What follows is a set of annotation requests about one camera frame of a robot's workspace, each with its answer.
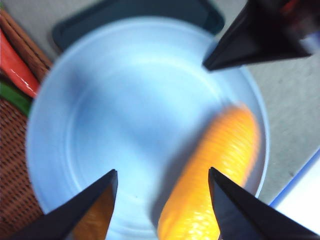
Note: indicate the yellow corn cob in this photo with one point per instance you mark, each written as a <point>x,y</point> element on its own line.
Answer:
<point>225,150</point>

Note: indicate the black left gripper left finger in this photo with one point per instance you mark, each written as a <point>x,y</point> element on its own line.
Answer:
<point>62,220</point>

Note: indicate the white board blue edge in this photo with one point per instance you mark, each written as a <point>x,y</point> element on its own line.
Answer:
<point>305,190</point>

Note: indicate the green pepper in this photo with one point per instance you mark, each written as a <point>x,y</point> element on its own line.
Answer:
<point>15,98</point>

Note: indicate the brown wicker basket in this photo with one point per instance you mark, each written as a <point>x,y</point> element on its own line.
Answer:
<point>12,162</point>

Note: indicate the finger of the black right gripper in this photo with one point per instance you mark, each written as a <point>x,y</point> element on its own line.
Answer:
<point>255,37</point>

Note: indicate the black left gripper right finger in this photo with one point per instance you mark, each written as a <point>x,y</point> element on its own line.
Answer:
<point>250,220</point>

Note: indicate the blue round plate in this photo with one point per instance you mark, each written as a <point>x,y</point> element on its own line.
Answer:
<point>120,112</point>

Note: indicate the red chili pepper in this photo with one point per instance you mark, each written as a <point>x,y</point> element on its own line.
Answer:
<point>15,67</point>

